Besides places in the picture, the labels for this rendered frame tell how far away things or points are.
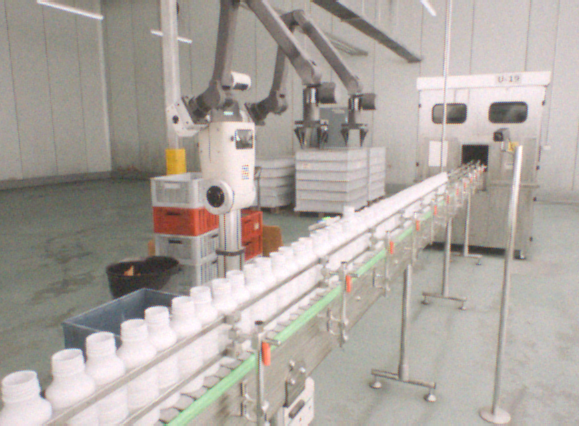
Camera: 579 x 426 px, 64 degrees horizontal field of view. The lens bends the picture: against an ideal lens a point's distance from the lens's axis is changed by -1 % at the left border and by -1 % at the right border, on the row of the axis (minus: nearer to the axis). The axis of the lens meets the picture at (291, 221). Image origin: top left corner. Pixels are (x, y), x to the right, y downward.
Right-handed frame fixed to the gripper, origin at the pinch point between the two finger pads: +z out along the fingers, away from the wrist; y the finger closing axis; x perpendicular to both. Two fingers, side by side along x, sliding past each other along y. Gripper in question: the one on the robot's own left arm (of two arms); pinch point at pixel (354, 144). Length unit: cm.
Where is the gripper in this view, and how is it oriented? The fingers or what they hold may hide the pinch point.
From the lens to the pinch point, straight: 205.6
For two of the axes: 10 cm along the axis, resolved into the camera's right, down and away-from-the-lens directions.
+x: -4.5, 1.8, -8.8
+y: -8.9, -0.7, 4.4
